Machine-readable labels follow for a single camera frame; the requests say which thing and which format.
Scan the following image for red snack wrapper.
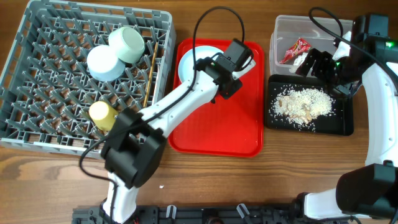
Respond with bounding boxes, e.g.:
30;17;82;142
279;38;312;64

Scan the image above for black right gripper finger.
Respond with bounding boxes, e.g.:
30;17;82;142
295;49;323;77
311;51;334;83

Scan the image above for black waste tray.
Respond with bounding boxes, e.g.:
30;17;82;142
264;75;354;136

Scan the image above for red plastic tray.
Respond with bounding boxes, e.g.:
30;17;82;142
168;41;265;157

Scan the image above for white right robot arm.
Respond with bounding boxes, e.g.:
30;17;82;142
296;14;397;223

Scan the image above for green bowl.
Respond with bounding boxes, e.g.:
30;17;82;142
108;27;145;64

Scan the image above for light blue small bowl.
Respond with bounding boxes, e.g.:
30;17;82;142
86;45;125;82

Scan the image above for grey dishwasher rack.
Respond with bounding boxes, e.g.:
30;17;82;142
1;1;176;155

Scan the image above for yellow plastic cup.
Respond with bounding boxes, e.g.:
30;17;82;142
89;101;119;131

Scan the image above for white plastic fork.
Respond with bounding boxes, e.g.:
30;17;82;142
152;65;162;104

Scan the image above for clear plastic waste bin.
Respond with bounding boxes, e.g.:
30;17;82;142
269;15;337;76

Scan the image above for white napkin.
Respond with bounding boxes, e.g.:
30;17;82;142
289;52;308;73

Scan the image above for rice and food scraps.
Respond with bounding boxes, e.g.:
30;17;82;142
269;85;335;132

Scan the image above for wooden chopstick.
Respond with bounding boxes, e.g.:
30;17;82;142
143;42;159;108

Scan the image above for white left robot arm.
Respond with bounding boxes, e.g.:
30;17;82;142
101;39;256;223

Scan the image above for large light blue plate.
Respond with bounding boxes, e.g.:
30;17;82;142
177;45;257;84

